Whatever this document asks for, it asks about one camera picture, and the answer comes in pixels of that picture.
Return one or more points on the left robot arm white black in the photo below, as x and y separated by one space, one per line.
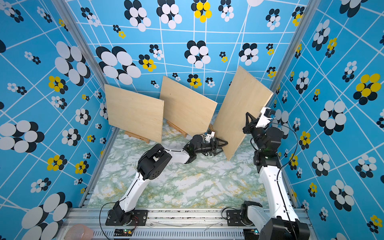
150 166

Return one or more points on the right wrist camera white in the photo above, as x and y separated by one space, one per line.
266 117

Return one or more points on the plywood board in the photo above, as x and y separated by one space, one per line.
245 95
186 109
135 113

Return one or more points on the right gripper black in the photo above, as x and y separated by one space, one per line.
251 127

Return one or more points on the aluminium front rail frame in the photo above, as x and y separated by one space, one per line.
161 224

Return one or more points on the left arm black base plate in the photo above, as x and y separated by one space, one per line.
132 218

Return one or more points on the pink translucent bowl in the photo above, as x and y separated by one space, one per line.
79 232

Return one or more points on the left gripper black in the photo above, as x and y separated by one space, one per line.
213 147

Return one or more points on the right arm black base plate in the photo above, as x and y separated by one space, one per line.
235 218

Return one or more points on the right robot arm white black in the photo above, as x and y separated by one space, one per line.
281 222

